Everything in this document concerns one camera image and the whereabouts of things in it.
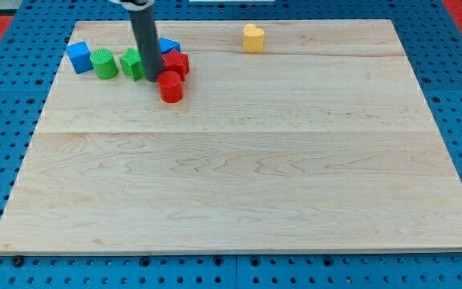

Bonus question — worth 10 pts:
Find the yellow heart block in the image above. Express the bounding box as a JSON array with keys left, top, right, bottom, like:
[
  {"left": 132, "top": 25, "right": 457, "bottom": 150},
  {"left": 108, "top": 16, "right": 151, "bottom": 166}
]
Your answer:
[{"left": 243, "top": 23, "right": 265, "bottom": 53}]

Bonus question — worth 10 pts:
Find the light wooden board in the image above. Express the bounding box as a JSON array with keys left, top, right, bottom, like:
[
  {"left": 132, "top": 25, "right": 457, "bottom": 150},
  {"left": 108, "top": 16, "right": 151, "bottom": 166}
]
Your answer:
[{"left": 0, "top": 19, "right": 462, "bottom": 256}]

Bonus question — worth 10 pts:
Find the green star block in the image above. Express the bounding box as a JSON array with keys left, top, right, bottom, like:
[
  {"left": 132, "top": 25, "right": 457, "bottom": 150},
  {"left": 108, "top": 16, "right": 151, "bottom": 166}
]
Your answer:
[{"left": 120, "top": 48, "right": 145, "bottom": 81}]

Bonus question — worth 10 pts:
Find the blue cube block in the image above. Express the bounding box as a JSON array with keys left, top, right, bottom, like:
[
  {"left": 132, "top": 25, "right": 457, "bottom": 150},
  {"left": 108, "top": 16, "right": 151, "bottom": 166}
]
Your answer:
[{"left": 66, "top": 42, "right": 93, "bottom": 74}]

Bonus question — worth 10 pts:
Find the green cylinder block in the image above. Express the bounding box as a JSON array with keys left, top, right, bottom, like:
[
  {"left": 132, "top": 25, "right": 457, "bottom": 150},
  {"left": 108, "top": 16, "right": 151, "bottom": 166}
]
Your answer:
[{"left": 90, "top": 49, "right": 118, "bottom": 79}]

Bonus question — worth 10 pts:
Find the red cylinder block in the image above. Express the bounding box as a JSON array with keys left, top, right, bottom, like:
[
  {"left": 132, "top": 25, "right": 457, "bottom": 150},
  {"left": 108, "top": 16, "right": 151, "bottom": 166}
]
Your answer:
[{"left": 157, "top": 71, "right": 184, "bottom": 103}]

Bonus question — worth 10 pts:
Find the red star block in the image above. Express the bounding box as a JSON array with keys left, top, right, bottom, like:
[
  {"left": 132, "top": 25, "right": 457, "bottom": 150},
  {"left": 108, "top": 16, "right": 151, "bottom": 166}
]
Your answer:
[{"left": 162, "top": 49, "right": 190, "bottom": 82}]

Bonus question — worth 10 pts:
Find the blue triangular block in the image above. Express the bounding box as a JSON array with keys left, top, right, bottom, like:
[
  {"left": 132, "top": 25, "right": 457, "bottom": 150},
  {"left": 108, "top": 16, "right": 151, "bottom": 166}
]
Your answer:
[{"left": 159, "top": 37, "right": 182, "bottom": 54}]

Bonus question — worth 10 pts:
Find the white rod mount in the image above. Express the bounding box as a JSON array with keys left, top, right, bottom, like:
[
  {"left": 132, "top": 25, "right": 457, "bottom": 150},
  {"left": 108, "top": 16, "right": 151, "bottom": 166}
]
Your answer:
[{"left": 109, "top": 0, "right": 155, "bottom": 6}]

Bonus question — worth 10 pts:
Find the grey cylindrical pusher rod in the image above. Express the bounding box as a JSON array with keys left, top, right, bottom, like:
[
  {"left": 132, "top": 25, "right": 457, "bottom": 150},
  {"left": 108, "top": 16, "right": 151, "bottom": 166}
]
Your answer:
[{"left": 128, "top": 3, "right": 164, "bottom": 83}]

